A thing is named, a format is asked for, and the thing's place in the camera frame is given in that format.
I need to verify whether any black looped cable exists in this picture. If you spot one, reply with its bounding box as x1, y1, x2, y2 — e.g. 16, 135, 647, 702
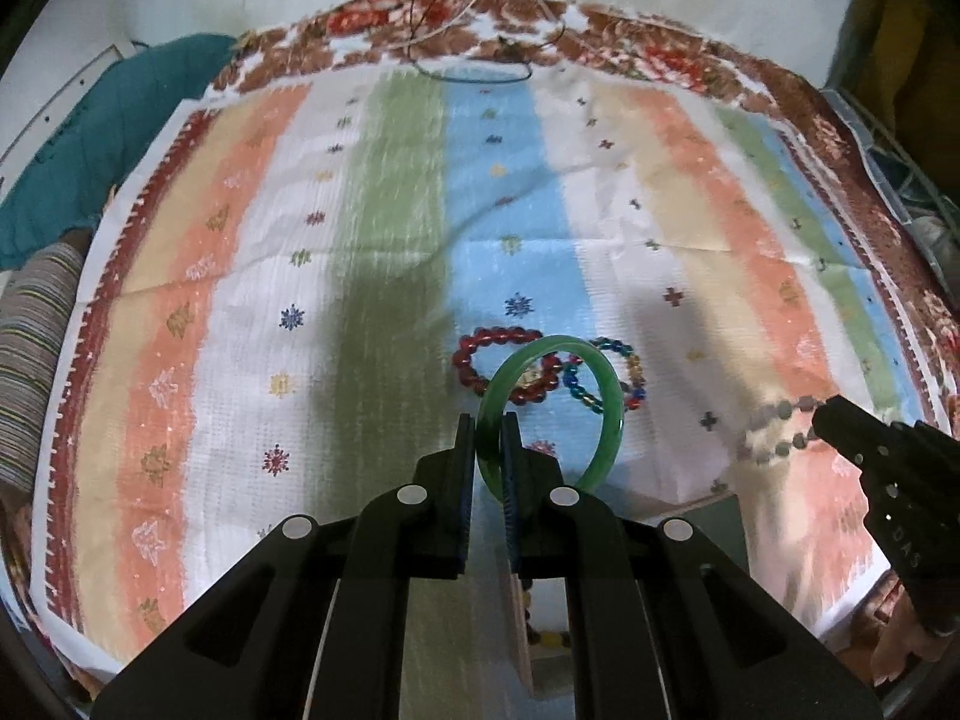
405, 15, 567, 86

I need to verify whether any green jade bangle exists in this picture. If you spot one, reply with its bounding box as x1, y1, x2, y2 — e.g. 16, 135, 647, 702
478, 335, 625, 505

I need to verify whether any red bead bracelet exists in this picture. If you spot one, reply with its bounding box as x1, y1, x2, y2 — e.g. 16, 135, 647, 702
452, 326, 563, 404

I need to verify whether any grey bead bracelet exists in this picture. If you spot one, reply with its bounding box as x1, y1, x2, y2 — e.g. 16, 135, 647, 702
739, 392, 837, 466

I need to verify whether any white cable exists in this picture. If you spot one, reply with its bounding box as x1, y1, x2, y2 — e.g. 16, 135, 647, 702
409, 0, 482, 44

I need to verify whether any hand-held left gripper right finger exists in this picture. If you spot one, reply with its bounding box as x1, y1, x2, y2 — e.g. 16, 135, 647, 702
501, 414, 886, 720

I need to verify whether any striped pastel mat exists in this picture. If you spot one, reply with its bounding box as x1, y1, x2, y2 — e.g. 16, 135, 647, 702
30, 52, 950, 661

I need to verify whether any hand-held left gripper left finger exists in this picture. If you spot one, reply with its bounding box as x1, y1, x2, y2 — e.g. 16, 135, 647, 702
90, 414, 478, 720

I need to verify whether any metal wire rack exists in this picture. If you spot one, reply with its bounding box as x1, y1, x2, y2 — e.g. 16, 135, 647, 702
821, 86, 960, 242

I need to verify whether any grey striped pillow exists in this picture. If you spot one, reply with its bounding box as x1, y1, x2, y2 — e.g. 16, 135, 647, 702
0, 240, 92, 497

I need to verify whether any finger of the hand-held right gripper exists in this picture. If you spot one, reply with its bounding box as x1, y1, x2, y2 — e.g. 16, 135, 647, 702
816, 397, 912, 464
814, 414, 901, 496

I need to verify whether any teal pillow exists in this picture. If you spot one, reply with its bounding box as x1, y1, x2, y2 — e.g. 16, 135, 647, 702
0, 34, 237, 271

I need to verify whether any mustard yellow garment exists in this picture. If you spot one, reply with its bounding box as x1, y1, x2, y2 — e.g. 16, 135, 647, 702
847, 0, 960, 95

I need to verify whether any multicolour glass bead bracelet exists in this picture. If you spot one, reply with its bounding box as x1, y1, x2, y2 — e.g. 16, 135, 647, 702
562, 337, 648, 413

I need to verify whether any silver metal tin box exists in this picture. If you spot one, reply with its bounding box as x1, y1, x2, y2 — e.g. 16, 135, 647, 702
405, 493, 751, 720

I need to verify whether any dark bracelet with yellow beads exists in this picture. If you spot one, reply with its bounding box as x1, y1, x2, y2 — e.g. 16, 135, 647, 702
517, 574, 577, 652

